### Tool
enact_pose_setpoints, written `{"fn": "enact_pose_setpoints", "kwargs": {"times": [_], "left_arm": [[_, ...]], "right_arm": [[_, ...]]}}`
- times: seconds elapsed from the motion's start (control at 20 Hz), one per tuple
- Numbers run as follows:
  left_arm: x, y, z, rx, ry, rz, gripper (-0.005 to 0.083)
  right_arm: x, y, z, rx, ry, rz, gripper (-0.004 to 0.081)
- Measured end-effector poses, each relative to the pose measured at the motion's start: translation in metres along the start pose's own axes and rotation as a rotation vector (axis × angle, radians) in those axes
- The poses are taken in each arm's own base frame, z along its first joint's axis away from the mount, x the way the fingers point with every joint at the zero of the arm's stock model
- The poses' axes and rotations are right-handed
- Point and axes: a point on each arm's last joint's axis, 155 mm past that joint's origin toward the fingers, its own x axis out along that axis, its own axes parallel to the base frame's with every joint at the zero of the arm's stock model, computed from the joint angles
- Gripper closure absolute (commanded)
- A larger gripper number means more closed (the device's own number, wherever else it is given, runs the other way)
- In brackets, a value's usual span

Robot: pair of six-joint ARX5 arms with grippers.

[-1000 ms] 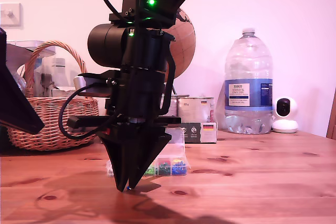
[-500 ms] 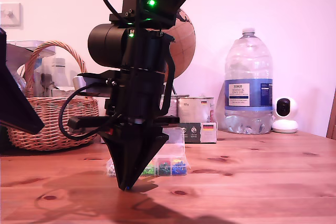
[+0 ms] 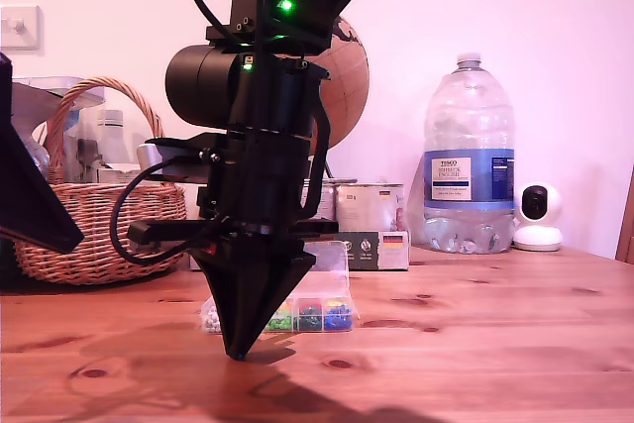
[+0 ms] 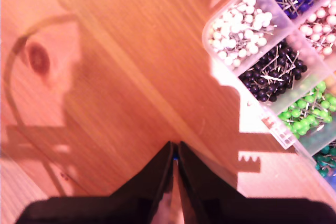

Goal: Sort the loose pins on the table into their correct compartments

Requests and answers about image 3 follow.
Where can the cork globe on metal stand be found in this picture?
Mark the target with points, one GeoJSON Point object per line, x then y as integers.
{"type": "Point", "coordinates": [347, 76]}

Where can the tin can with flag mark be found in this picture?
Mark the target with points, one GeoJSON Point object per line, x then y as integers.
{"type": "Point", "coordinates": [366, 205]}

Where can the small white cardboard box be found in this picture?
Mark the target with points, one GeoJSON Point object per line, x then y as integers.
{"type": "Point", "coordinates": [116, 175]}

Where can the clear plastic packet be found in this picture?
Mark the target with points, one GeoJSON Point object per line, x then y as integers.
{"type": "Point", "coordinates": [30, 96]}

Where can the tin can with red label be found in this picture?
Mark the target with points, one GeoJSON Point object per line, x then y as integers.
{"type": "Point", "coordinates": [324, 205]}

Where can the large clear water bottle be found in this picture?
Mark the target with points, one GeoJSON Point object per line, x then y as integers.
{"type": "Point", "coordinates": [468, 175]}

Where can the white light switch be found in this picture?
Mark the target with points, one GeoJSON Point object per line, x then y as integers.
{"type": "Point", "coordinates": [20, 27]}

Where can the cardboard can tray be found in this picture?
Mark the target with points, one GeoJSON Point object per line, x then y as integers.
{"type": "Point", "coordinates": [391, 249]}

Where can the small white round camera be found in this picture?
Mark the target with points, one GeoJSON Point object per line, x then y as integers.
{"type": "Point", "coordinates": [537, 237]}

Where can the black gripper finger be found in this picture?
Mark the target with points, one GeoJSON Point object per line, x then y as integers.
{"type": "Point", "coordinates": [25, 185]}

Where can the pale grey camera box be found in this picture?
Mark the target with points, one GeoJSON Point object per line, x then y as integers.
{"type": "Point", "coordinates": [148, 155]}

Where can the clear bottle with grey cap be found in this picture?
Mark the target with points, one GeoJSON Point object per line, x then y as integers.
{"type": "Point", "coordinates": [116, 136]}

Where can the clear plastic pin box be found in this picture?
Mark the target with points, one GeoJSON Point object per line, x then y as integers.
{"type": "Point", "coordinates": [327, 314]}

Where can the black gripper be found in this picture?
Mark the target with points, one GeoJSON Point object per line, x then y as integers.
{"type": "Point", "coordinates": [267, 180]}

